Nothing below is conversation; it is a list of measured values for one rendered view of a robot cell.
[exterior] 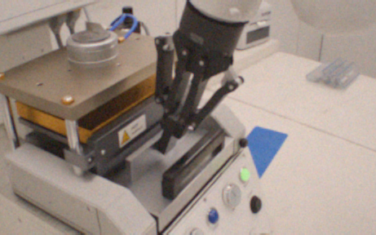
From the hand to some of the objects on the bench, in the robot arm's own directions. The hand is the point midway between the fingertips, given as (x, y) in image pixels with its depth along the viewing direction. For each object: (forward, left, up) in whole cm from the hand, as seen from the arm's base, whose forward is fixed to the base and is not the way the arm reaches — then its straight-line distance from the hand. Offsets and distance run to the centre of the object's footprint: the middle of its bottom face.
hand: (171, 131), depth 59 cm
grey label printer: (+46, -103, -23) cm, 115 cm away
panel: (-14, -1, -27) cm, 30 cm away
